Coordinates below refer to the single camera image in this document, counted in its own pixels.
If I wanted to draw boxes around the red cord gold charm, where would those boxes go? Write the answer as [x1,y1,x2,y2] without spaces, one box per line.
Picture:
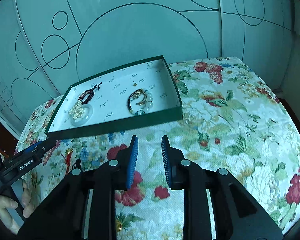
[61,148,73,175]

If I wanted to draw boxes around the jade and dark bead bracelet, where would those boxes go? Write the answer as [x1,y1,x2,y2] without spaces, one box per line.
[126,88,154,116]

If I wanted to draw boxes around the white jade bangle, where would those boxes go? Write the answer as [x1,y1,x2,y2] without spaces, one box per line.
[70,104,93,127]

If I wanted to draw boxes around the white pearl necklace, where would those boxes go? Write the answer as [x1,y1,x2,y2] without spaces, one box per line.
[68,100,87,120]

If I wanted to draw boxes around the dark red bead bracelet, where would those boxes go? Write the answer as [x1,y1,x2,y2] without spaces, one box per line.
[78,81,103,106]

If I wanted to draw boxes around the person's left hand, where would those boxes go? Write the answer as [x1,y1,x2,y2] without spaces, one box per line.
[0,179,35,235]

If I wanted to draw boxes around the green shallow cardboard box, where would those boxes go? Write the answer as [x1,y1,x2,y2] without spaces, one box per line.
[45,55,183,139]

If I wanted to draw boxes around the floral tablecloth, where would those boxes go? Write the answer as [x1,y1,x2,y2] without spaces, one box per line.
[24,57,300,239]

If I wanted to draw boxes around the frosted glass wardrobe doors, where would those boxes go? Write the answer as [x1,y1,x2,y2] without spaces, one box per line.
[0,0,293,137]

